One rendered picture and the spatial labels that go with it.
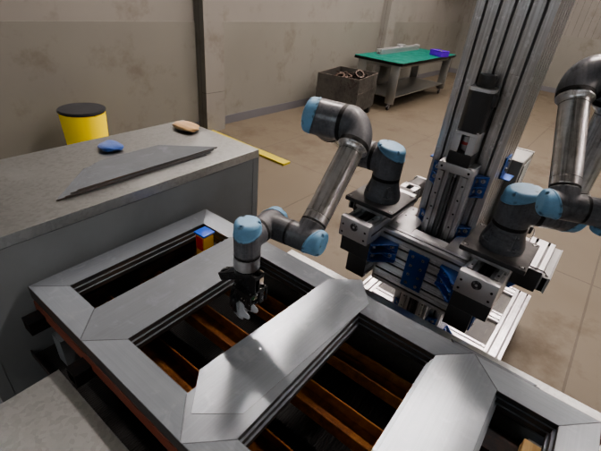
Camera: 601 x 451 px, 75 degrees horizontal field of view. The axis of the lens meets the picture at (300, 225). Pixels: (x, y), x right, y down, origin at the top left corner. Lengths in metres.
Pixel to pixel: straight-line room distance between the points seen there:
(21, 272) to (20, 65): 3.11
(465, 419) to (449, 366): 0.16
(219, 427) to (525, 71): 1.41
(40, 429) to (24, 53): 3.64
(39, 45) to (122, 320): 3.50
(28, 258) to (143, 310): 0.43
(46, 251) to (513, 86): 1.67
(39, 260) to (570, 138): 1.64
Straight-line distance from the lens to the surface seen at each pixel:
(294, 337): 1.23
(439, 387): 1.22
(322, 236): 1.05
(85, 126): 4.14
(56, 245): 1.56
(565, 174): 1.24
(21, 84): 4.50
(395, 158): 1.58
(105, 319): 1.34
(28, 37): 4.48
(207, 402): 1.10
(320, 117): 1.23
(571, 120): 1.30
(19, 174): 1.88
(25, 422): 1.33
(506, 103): 1.59
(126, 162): 1.82
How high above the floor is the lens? 1.77
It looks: 32 degrees down
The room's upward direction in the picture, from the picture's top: 6 degrees clockwise
